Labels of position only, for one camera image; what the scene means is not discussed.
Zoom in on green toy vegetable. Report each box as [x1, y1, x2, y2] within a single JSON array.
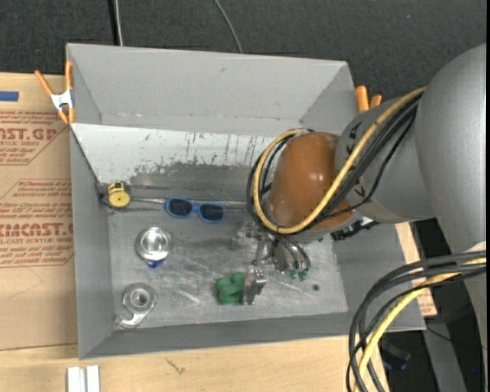
[[215, 271, 248, 306]]

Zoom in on brown cardboard board red print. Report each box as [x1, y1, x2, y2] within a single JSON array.
[[0, 70, 438, 353]]

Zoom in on yellow tape measure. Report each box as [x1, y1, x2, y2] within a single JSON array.
[[107, 180, 132, 209]]

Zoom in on grey metal bin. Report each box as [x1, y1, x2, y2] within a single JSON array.
[[65, 42, 428, 361]]

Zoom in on black cylinder on white bracket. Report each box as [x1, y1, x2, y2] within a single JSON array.
[[330, 216, 379, 242]]

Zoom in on blue sunglasses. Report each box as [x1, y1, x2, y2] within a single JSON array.
[[163, 195, 226, 223]]

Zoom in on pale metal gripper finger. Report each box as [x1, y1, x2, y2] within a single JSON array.
[[243, 268, 268, 306], [230, 224, 263, 251]]

